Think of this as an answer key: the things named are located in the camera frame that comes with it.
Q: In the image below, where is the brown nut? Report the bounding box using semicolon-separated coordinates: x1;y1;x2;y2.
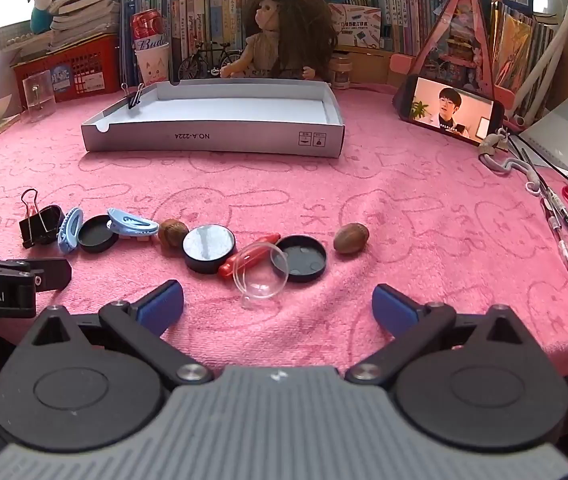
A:
334;222;371;256

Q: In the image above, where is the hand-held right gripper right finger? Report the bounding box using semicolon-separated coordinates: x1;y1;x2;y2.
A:
345;284;547;386

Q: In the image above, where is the small blue white plush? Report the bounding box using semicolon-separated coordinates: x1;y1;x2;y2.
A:
28;0;67;33

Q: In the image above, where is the wide black round lid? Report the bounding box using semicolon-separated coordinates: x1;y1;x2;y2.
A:
271;235;327;283

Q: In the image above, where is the light blue round lid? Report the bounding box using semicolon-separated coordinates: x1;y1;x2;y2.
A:
58;207;84;254

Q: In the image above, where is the clear plastic dome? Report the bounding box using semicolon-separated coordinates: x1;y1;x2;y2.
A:
234;242;289;308

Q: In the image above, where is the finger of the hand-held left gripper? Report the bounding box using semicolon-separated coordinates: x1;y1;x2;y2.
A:
0;255;72;293

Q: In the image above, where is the large red plastic basket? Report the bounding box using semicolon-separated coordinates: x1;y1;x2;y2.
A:
11;35;120;103

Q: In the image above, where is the small black round lid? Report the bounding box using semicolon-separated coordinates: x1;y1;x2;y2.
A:
78;215;119;253

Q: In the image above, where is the grey silicone strap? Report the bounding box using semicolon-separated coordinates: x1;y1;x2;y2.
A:
479;130;542;195

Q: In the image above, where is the black miniature bicycle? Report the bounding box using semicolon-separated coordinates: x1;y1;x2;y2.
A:
178;40;245;81

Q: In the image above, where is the large black binder clip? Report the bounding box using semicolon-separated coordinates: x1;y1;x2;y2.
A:
18;188;64;249

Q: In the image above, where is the blue plastic hair clip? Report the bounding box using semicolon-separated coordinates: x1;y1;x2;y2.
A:
108;207;159;238

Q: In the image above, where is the white illustrated cardboard box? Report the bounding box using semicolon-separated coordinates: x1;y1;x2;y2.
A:
329;2;382;48

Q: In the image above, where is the small black binder clip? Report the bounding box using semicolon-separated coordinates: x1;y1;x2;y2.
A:
121;82;145;110

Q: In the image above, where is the white plastic pipe frame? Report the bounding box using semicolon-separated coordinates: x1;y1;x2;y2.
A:
514;0;568;121

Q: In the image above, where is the red plastic capsule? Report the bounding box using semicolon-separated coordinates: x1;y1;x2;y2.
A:
218;232;282;281

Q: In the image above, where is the pink printed tablecloth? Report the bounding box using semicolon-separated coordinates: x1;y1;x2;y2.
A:
0;80;568;376

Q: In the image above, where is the row of upright books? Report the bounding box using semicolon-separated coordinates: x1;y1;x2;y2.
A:
121;0;462;81

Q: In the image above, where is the clear glass mug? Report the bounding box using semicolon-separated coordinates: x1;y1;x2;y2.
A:
22;71;57;123

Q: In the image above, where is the white paper cup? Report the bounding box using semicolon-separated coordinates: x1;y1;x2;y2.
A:
134;42;171;86

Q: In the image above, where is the brown cardboard box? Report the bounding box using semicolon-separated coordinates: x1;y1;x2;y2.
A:
336;47;415;88

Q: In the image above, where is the curly-haired doll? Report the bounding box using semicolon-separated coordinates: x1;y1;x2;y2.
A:
219;0;339;81

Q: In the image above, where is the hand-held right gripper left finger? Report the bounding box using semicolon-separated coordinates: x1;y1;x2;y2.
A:
16;280;215;386

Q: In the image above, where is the row of thin booklets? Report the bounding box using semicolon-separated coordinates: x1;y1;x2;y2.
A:
491;0;557;111

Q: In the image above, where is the clear red pen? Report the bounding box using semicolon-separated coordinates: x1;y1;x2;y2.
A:
539;195;568;275

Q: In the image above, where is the black smartphone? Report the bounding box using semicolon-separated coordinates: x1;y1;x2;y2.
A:
404;74;506;147

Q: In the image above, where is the small glass jar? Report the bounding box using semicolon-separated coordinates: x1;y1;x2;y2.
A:
329;55;355;88

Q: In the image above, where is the pink house-shaped stand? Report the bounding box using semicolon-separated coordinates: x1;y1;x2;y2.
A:
391;0;517;121

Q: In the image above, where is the wine cork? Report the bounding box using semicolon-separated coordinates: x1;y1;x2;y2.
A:
158;218;189;250

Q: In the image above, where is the stack of lying books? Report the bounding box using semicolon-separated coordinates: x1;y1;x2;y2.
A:
24;0;124;43

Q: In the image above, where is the red soda can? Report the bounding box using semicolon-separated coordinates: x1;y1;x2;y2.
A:
130;10;167;53

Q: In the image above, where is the black round mirror-top tin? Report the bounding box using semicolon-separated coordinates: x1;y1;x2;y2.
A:
182;223;237;275

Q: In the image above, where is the white cardboard box tray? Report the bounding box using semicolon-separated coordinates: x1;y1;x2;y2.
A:
81;80;345;158

